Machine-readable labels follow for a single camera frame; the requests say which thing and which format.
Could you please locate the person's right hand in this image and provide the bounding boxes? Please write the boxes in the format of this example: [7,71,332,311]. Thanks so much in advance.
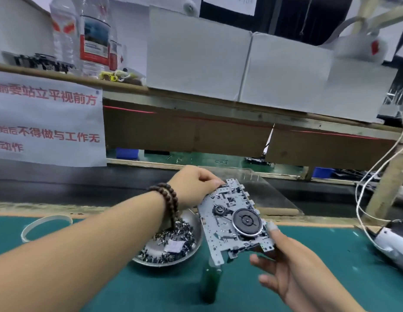
[249,221,365,312]

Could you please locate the person's left hand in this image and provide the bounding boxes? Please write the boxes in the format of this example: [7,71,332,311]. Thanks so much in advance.
[169,166,225,208]

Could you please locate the round metal bowl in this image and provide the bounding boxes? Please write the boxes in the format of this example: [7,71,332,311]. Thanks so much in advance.
[133,208,204,267]

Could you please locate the row of metal mechanism plates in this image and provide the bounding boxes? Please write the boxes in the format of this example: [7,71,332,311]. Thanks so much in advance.
[197,178,277,267]

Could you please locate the finished mechanisms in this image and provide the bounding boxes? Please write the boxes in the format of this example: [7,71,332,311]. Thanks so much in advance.
[246,156,275,168]

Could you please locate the pile of small metal parts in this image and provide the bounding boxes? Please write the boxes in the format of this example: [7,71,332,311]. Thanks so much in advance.
[138,218,196,264]

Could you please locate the green glue squeeze bottle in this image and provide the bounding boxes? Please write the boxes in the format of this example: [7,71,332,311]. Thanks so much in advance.
[199,260,223,304]

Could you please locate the black conveyor belt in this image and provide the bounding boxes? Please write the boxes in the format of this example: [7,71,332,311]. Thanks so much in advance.
[0,159,403,218]

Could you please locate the person's left forearm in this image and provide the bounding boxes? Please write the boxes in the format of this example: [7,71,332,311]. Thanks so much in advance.
[0,192,170,312]

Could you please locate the brown cardboard panel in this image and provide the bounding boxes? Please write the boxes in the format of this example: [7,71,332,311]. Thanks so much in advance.
[103,107,403,169]

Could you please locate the blue plastic bin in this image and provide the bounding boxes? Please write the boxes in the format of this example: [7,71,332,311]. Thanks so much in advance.
[312,167,335,179]
[116,149,145,160]

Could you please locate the clear plastic sheet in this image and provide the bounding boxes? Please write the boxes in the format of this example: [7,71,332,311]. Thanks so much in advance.
[208,167,305,215]

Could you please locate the wooden shelf beam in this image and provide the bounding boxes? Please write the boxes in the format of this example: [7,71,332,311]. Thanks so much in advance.
[0,62,403,140]

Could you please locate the white plastic device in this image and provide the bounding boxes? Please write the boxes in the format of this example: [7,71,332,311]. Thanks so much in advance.
[373,221,403,273]

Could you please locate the yellow plastic object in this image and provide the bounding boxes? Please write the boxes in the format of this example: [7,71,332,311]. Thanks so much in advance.
[99,68,144,83]

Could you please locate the white paper sign red text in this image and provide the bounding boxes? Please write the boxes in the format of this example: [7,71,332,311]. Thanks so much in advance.
[0,70,107,168]

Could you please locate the white rounded object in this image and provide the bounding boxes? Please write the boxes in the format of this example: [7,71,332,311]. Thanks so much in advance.
[183,0,199,16]

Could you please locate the bottle with orange label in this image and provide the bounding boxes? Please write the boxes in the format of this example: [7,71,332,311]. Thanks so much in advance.
[79,0,111,77]

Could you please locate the dark metal device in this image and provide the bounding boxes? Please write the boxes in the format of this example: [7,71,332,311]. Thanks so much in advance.
[3,53,79,72]

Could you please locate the clear plastic bottle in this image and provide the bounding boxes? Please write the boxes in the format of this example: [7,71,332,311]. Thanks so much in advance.
[49,0,82,69]

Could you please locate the white bag red label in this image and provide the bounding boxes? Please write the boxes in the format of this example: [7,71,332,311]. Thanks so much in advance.
[325,16,389,62]

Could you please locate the brown bead bracelet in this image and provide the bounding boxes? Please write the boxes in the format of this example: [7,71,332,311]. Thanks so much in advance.
[148,182,179,231]

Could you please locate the white cable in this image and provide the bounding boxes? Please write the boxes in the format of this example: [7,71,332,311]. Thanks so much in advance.
[354,123,403,234]

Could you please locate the red cord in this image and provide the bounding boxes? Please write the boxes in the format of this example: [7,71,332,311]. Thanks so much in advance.
[103,106,384,139]

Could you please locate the wooden post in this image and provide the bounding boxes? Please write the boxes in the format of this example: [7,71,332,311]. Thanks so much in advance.
[364,143,403,225]

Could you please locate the white tape ring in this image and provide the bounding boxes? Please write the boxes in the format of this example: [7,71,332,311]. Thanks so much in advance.
[20,214,74,243]

